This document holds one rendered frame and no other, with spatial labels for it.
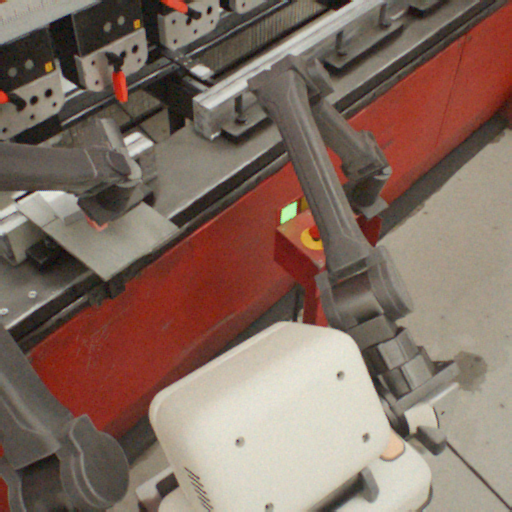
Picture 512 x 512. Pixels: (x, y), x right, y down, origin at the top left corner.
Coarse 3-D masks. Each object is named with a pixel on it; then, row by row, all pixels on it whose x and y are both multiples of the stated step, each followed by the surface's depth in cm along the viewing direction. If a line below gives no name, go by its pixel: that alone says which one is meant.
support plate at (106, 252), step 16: (16, 208) 138; (32, 208) 138; (48, 208) 138; (144, 208) 139; (48, 224) 135; (64, 224) 135; (80, 224) 136; (112, 224) 136; (128, 224) 136; (144, 224) 136; (160, 224) 136; (64, 240) 133; (80, 240) 133; (96, 240) 133; (112, 240) 133; (128, 240) 133; (144, 240) 133; (160, 240) 134; (80, 256) 130; (96, 256) 130; (112, 256) 130; (128, 256) 130; (96, 272) 128; (112, 272) 128
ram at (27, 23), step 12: (0, 0) 110; (60, 0) 118; (72, 0) 120; (84, 0) 122; (96, 0) 124; (36, 12) 116; (48, 12) 118; (60, 12) 120; (72, 12) 121; (12, 24) 114; (24, 24) 116; (36, 24) 117; (0, 36) 113; (12, 36) 115
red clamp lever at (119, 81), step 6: (108, 54) 130; (114, 54) 130; (108, 60) 130; (114, 60) 129; (120, 60) 129; (114, 66) 131; (120, 66) 130; (114, 72) 132; (120, 72) 132; (114, 78) 132; (120, 78) 132; (114, 84) 134; (120, 84) 133; (114, 90) 135; (120, 90) 134; (126, 90) 135; (120, 96) 135; (126, 96) 135
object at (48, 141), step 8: (48, 120) 134; (56, 120) 135; (32, 128) 132; (40, 128) 133; (48, 128) 135; (56, 128) 136; (16, 136) 130; (24, 136) 131; (32, 136) 133; (40, 136) 134; (48, 136) 136; (56, 136) 138; (32, 144) 134; (40, 144) 136; (48, 144) 138
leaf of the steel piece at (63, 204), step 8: (56, 192) 141; (64, 192) 141; (48, 200) 139; (56, 200) 139; (64, 200) 139; (72, 200) 140; (56, 208) 138; (64, 208) 138; (72, 208) 138; (64, 216) 135; (72, 216) 135; (80, 216) 136
